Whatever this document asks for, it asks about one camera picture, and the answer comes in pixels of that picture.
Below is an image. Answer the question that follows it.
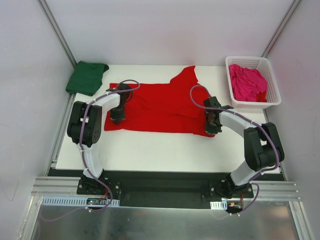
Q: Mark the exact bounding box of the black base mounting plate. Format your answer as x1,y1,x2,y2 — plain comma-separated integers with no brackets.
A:
76,170,254,209

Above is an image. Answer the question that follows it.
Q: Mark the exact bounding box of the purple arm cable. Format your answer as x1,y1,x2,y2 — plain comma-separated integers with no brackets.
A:
39,79,141,222
190,84,281,221

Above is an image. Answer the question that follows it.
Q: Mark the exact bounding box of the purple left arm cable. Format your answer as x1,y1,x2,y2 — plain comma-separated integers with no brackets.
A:
39,79,141,222

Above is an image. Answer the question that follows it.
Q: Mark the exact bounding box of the red t shirt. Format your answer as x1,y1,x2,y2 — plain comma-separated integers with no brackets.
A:
104,66,209,137

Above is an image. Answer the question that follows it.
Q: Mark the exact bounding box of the pink t shirt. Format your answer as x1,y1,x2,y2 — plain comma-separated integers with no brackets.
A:
228,64,268,102

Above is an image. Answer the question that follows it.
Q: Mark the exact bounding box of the left white slotted cable duct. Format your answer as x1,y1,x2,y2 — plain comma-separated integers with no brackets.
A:
42,196,120,208

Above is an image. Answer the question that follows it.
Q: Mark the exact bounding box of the aluminium frame rail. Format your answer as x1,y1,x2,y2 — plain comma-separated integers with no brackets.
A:
31,176,302,202

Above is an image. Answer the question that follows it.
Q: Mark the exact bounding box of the white plastic laundry basket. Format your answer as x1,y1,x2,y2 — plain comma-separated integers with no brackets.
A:
225,56,282,109

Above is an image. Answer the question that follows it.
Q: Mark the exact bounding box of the white slotted cable duct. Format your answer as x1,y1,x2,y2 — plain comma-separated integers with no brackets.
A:
42,196,120,208
210,200,228,210

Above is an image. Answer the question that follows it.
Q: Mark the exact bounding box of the right white slotted cable duct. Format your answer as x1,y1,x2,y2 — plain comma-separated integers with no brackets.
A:
210,200,228,210

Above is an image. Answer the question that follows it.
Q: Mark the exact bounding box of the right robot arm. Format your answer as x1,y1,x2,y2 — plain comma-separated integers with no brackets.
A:
203,96,285,199

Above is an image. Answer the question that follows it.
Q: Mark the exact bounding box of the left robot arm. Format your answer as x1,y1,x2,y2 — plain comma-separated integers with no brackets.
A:
66,82,133,195

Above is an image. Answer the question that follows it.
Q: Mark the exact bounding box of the folded green t shirt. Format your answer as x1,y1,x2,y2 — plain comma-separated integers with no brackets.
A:
65,61,110,97

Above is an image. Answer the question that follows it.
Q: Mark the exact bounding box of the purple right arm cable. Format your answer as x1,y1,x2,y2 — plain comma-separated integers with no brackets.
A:
190,84,281,221

